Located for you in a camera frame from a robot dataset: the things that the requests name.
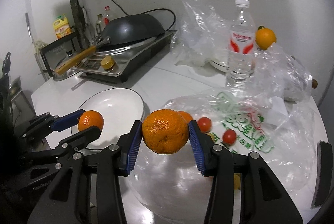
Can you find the printed clear plastic bag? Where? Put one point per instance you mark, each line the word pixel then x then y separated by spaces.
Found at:
pixel 172 187

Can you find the clear water bottle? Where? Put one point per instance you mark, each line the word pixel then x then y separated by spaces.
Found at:
pixel 241 45

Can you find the yellow oil jug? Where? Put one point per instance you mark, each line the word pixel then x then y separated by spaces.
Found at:
pixel 62 26

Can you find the gold cooker knob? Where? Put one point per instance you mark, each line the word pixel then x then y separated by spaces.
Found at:
pixel 107 62

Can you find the black wok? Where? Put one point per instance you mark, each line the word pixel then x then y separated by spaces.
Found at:
pixel 132 28

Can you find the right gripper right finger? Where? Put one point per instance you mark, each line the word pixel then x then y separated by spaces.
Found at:
pixel 263 197

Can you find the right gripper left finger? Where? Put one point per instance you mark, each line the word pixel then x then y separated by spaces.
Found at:
pixel 116 160

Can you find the wooden wok handle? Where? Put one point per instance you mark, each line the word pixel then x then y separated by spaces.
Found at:
pixel 74 60

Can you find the clear bag on right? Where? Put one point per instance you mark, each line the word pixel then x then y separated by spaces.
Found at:
pixel 278 74

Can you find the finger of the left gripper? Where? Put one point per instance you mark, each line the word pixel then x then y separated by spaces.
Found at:
pixel 41 126
pixel 70 148

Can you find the red label sauce bottle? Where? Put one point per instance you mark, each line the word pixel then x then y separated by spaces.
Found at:
pixel 107 15

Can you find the steel induction cooker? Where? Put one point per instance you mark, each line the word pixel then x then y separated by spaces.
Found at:
pixel 127 60

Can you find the crumpled clear plastic bag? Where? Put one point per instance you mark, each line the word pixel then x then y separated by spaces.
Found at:
pixel 201 34

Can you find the mandarin on plastic bag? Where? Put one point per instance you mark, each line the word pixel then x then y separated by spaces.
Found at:
pixel 186 116

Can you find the orange fruit behind bottle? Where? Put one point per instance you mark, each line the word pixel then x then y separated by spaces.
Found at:
pixel 265 37

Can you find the clear oil bottle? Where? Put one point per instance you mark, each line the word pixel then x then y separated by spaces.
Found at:
pixel 99 25

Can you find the large mandarin orange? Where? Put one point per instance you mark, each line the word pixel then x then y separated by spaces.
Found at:
pixel 165 131

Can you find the small mandarin orange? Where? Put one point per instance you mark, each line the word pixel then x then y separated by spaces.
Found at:
pixel 90 118

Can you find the red cherry tomato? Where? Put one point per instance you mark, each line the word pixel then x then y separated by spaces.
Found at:
pixel 204 124
pixel 229 137

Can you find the black hook pole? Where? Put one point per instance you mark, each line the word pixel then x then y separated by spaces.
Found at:
pixel 79 27

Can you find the black wire rack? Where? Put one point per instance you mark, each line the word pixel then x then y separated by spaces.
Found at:
pixel 60 51

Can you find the white round plate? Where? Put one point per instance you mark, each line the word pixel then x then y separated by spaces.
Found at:
pixel 120 108

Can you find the white dish under bag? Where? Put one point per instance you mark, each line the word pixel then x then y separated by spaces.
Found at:
pixel 220 63

